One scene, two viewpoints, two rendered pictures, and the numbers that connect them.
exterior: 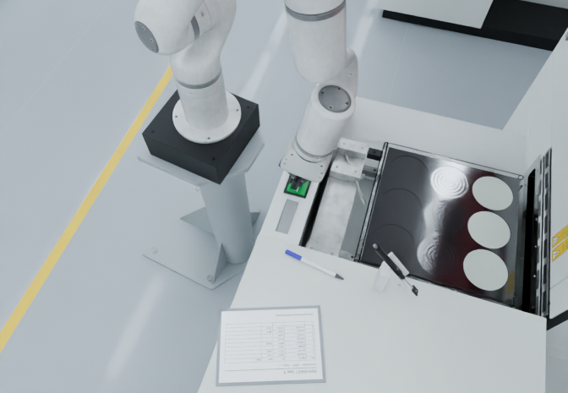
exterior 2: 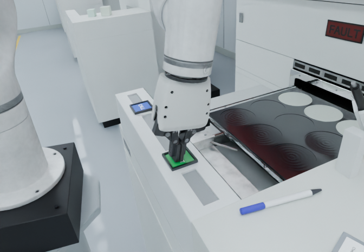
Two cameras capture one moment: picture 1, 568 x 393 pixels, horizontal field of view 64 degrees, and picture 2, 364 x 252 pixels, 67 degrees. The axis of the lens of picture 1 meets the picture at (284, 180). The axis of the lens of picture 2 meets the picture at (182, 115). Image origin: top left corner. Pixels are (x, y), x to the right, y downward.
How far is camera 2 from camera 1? 0.69 m
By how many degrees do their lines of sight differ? 40
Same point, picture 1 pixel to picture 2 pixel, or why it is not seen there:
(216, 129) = (41, 179)
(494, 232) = (327, 112)
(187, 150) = (13, 220)
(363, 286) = (340, 182)
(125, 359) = not seen: outside the picture
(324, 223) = not seen: hidden behind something
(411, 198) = (260, 127)
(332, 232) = (239, 187)
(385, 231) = (276, 154)
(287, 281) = (283, 240)
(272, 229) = (199, 206)
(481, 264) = not seen: hidden behind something
